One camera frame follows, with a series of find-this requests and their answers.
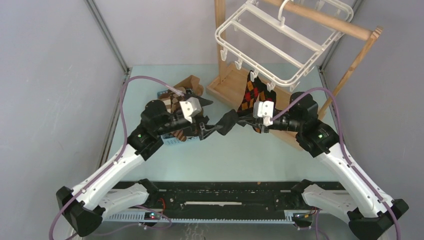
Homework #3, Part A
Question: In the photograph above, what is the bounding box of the light blue perforated basket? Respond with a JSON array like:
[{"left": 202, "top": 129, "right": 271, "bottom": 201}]
[{"left": 157, "top": 90, "right": 199, "bottom": 145}]

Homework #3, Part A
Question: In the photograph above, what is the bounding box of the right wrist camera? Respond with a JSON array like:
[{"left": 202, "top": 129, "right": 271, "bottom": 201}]
[{"left": 252, "top": 100, "right": 275, "bottom": 127}]

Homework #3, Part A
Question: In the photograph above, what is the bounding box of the white plastic clip hanger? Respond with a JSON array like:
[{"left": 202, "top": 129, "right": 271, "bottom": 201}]
[{"left": 214, "top": 0, "right": 345, "bottom": 92}]

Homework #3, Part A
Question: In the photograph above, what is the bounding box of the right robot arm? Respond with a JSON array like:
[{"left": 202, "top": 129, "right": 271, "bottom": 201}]
[{"left": 237, "top": 92, "right": 409, "bottom": 240}]

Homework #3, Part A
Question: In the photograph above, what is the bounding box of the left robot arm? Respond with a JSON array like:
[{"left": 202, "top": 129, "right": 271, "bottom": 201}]
[{"left": 56, "top": 94, "right": 221, "bottom": 237}]

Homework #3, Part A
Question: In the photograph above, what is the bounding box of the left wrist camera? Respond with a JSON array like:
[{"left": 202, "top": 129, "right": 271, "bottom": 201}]
[{"left": 179, "top": 97, "right": 203, "bottom": 123}]

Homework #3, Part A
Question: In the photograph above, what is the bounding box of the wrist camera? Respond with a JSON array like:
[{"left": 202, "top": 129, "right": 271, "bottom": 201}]
[
  {"left": 179, "top": 97, "right": 203, "bottom": 123},
  {"left": 252, "top": 100, "right": 275, "bottom": 127}
]

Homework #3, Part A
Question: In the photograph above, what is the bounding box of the pile of socks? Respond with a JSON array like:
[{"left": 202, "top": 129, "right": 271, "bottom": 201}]
[{"left": 156, "top": 75, "right": 206, "bottom": 140}]

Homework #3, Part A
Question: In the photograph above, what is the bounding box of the red black argyle sock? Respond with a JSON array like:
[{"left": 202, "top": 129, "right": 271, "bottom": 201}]
[{"left": 253, "top": 81, "right": 277, "bottom": 103}]

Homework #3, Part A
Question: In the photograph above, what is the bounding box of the wooden hanger stand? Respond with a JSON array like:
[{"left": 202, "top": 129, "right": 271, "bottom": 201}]
[{"left": 205, "top": 0, "right": 384, "bottom": 152}]

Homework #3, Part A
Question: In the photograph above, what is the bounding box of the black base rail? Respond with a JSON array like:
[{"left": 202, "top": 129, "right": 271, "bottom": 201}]
[{"left": 94, "top": 180, "right": 332, "bottom": 222}]

